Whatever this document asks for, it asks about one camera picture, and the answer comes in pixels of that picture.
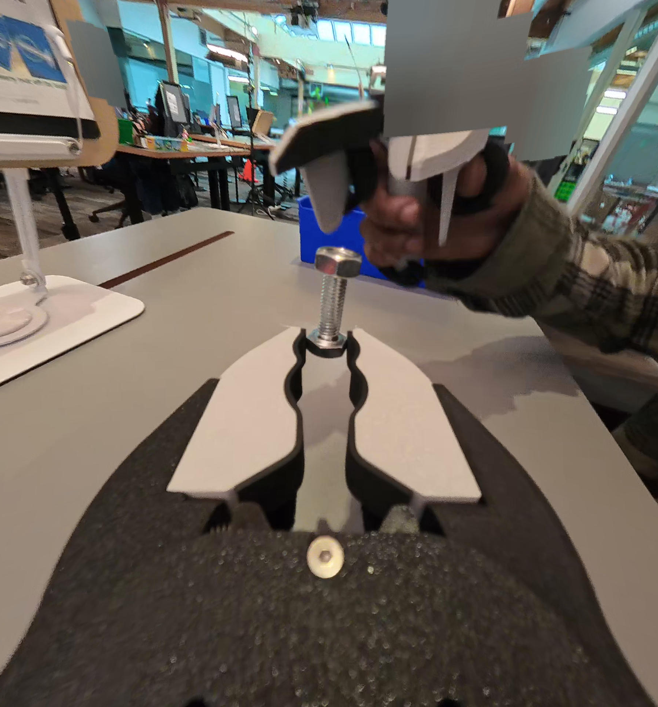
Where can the steel hex nut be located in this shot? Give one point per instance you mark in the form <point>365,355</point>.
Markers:
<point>340,349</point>

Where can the green plastic crate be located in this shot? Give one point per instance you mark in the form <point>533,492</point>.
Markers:
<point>125,132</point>

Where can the orange traffic cone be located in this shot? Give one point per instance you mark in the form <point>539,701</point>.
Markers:
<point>249,174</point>

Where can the drinks fridge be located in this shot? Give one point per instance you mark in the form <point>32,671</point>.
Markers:
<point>574,177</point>

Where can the black computer monitor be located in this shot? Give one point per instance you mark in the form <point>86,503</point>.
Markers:
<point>173,104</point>
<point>235,112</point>

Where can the blue plastic bin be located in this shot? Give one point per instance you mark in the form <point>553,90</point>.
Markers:
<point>312,237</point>

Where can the colourful toy box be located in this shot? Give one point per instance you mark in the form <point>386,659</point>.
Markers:
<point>163,143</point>

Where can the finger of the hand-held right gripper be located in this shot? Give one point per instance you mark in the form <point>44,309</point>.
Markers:
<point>434,154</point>
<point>329,188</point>

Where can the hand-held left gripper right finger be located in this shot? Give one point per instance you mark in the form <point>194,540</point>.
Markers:
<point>411,442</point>

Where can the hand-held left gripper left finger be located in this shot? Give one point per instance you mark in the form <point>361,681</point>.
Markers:
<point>240,431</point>

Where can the person's right hand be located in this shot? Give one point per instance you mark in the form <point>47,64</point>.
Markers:
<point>395,226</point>

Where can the acrylic sign stand white base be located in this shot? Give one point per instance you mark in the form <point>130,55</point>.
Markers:
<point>86,309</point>

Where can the wooden-top office desk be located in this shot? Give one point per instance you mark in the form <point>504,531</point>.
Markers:
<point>157,152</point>

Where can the person's right forearm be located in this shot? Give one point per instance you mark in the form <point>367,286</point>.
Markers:
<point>599,287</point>

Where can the steel hex bolt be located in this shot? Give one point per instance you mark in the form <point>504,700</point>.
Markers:
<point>331,309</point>

